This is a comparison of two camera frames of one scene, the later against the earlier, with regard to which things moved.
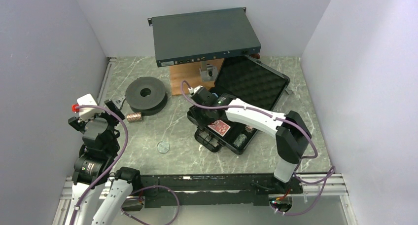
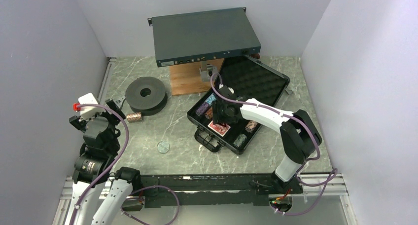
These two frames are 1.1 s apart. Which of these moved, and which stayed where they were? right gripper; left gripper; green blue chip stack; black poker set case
Moved: right gripper
Stayed: left gripper; green blue chip stack; black poker set case
